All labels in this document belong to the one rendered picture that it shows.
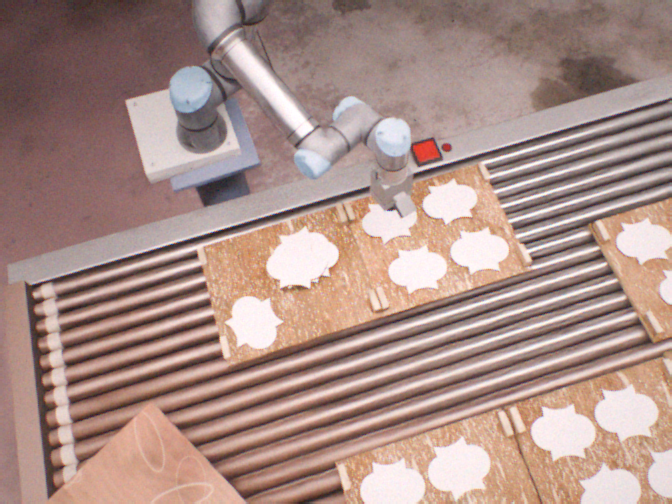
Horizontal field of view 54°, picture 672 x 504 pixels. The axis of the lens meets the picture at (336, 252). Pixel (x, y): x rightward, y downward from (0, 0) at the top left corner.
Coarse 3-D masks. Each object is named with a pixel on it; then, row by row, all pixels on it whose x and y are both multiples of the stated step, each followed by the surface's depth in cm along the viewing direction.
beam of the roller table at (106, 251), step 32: (608, 96) 198; (640, 96) 198; (480, 128) 196; (512, 128) 195; (544, 128) 194; (576, 128) 196; (448, 160) 191; (288, 192) 189; (320, 192) 188; (352, 192) 189; (160, 224) 186; (192, 224) 186; (224, 224) 185; (64, 256) 183; (96, 256) 183; (128, 256) 183
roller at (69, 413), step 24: (552, 264) 175; (480, 288) 173; (408, 312) 171; (336, 336) 170; (216, 360) 168; (264, 360) 168; (144, 384) 166; (168, 384) 165; (72, 408) 164; (96, 408) 164
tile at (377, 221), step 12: (372, 204) 182; (372, 216) 181; (384, 216) 180; (396, 216) 180; (408, 216) 180; (372, 228) 179; (384, 228) 179; (396, 228) 179; (408, 228) 179; (384, 240) 177
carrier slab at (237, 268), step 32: (288, 224) 182; (320, 224) 181; (224, 256) 178; (256, 256) 178; (352, 256) 177; (224, 288) 174; (256, 288) 174; (288, 288) 173; (320, 288) 173; (352, 288) 173; (224, 320) 170; (288, 320) 169; (320, 320) 169; (352, 320) 169; (256, 352) 166
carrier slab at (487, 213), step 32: (416, 192) 184; (480, 192) 183; (352, 224) 181; (416, 224) 180; (448, 224) 179; (480, 224) 179; (384, 256) 176; (448, 256) 175; (512, 256) 174; (384, 288) 172; (448, 288) 171
